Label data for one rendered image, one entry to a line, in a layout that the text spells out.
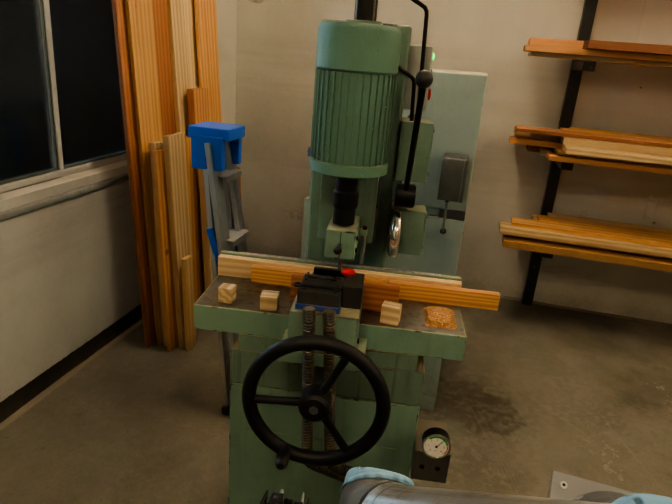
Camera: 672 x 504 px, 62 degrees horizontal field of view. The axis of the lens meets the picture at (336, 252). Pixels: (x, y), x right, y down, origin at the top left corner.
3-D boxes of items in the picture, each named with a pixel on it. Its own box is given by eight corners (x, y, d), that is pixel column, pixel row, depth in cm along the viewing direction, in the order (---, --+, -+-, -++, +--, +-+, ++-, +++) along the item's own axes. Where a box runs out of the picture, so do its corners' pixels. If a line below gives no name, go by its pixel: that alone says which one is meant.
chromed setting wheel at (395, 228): (385, 263, 140) (391, 216, 136) (386, 247, 152) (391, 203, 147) (397, 265, 140) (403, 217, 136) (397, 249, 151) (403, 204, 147)
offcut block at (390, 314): (379, 322, 122) (381, 305, 120) (382, 316, 125) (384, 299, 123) (397, 326, 121) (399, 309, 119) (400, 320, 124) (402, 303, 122)
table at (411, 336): (176, 349, 116) (175, 323, 114) (220, 291, 145) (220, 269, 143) (469, 386, 112) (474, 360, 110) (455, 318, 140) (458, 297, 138)
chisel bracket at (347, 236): (323, 264, 129) (325, 229, 126) (330, 244, 142) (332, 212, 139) (354, 267, 129) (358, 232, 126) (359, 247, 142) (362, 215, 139)
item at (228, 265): (217, 275, 140) (217, 256, 138) (220, 272, 142) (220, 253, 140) (458, 302, 135) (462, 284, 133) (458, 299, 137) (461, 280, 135)
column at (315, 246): (301, 293, 158) (318, 18, 133) (312, 265, 178) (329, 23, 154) (380, 302, 156) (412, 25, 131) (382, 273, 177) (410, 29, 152)
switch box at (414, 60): (402, 108, 147) (409, 44, 141) (402, 105, 156) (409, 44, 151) (425, 111, 146) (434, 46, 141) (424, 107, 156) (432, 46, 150)
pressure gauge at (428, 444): (418, 463, 123) (423, 433, 120) (418, 452, 127) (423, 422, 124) (447, 467, 122) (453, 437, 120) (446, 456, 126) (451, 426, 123)
